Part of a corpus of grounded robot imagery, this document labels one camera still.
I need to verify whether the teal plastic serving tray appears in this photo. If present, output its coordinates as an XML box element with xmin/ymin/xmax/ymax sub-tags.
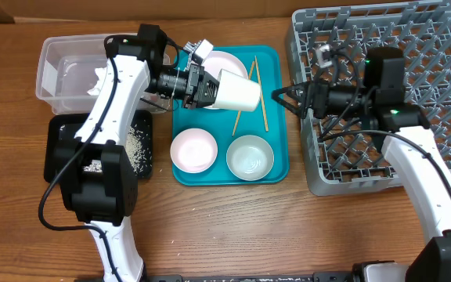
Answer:
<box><xmin>172</xmin><ymin>45</ymin><xmax>290</xmax><ymax>186</ymax></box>

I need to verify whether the grey dishwasher rack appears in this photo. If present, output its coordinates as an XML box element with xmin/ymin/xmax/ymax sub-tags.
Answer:
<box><xmin>285</xmin><ymin>1</ymin><xmax>451</xmax><ymax>196</ymax></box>

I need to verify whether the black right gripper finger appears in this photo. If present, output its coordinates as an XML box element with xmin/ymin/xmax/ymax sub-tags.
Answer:
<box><xmin>272</xmin><ymin>93</ymin><xmax>308</xmax><ymax>118</ymax></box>
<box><xmin>271</xmin><ymin>82</ymin><xmax>308</xmax><ymax>98</ymax></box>

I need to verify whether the pale green plastic cup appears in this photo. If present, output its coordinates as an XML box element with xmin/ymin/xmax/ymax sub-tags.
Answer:
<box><xmin>211</xmin><ymin>70</ymin><xmax>262</xmax><ymax>112</ymax></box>

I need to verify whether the left wooden chopstick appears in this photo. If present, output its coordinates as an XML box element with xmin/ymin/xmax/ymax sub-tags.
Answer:
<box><xmin>232</xmin><ymin>62</ymin><xmax>254</xmax><ymax>137</ymax></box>

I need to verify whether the grey-green bowl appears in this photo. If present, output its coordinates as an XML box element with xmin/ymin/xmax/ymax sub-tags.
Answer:
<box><xmin>226</xmin><ymin>135</ymin><xmax>275</xmax><ymax>182</ymax></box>

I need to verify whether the black rail at table edge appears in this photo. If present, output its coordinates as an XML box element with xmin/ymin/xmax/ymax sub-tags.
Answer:
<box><xmin>143</xmin><ymin>260</ymin><xmax>422</xmax><ymax>282</ymax></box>

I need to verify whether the crumpled white tissue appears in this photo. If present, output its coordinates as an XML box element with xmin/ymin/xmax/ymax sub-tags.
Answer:
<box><xmin>87</xmin><ymin>67</ymin><xmax>107</xmax><ymax>96</ymax></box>

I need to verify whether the clear plastic waste bin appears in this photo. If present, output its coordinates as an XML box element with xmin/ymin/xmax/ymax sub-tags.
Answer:
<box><xmin>35</xmin><ymin>31</ymin><xmax>172</xmax><ymax>115</ymax></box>

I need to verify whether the black waste tray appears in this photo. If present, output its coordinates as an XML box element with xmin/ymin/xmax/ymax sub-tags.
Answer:
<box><xmin>43</xmin><ymin>110</ymin><xmax>153</xmax><ymax>183</ymax></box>

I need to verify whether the pink bowl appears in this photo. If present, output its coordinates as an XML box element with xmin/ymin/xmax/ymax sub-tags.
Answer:
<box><xmin>170</xmin><ymin>128</ymin><xmax>218</xmax><ymax>174</ymax></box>

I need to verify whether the large white round plate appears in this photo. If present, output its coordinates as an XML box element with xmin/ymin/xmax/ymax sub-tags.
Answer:
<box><xmin>202</xmin><ymin>51</ymin><xmax>248</xmax><ymax>80</ymax></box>

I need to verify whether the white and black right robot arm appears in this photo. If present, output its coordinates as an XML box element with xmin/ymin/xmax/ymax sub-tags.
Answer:
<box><xmin>272</xmin><ymin>46</ymin><xmax>451</xmax><ymax>281</ymax></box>

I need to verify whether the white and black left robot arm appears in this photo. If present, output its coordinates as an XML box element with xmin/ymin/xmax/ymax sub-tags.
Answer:
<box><xmin>38</xmin><ymin>24</ymin><xmax>218</xmax><ymax>281</ymax></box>

